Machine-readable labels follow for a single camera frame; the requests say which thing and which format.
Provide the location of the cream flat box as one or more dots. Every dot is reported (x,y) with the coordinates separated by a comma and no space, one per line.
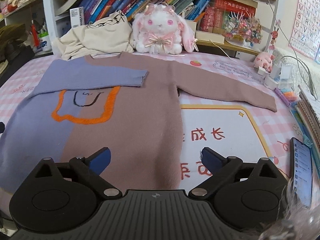
(209,37)

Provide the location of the small pink plush pig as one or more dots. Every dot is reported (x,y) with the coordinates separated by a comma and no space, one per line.
(264,60)

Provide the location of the stack of spiral notebooks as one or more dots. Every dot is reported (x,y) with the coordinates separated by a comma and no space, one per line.
(308,109)

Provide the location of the black smartphone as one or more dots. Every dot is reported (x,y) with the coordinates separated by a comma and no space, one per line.
(301,171)

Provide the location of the red book box set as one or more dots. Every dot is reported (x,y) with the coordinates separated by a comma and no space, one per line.
(218,12)

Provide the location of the alphabet wall poster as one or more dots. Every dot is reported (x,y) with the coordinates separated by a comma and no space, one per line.
(305,32)

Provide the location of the purple pen case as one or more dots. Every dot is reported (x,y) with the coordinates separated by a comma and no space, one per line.
(286,99)

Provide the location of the olive green garment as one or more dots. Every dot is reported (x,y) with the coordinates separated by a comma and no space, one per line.
(9,33)

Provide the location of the colourful bead ornament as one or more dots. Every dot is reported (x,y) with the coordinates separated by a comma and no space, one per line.
(240,24)

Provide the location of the cream canvas tote bag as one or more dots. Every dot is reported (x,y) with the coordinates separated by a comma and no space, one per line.
(109,35)

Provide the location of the white power adapter block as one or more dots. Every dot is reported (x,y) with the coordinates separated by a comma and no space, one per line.
(280,77)

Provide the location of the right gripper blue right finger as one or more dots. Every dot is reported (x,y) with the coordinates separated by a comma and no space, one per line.
(223,172)

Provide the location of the white bookshelf frame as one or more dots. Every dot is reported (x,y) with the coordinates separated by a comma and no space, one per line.
(57,25)

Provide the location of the row of colourful books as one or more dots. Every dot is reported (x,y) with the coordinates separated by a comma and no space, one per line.
(97,9)

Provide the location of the purple and pink knit sweater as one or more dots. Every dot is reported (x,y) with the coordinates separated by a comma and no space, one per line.
(128,103)

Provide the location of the white lotion bottle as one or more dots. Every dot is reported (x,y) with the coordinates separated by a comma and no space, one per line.
(45,41)

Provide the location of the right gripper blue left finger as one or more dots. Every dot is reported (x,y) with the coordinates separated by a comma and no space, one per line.
(86,171)

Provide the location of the pink checkered cartoon desk mat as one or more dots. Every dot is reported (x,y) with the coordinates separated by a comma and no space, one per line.
(227,127)

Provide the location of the white pink plush bunny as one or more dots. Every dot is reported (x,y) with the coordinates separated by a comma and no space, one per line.
(159,30)

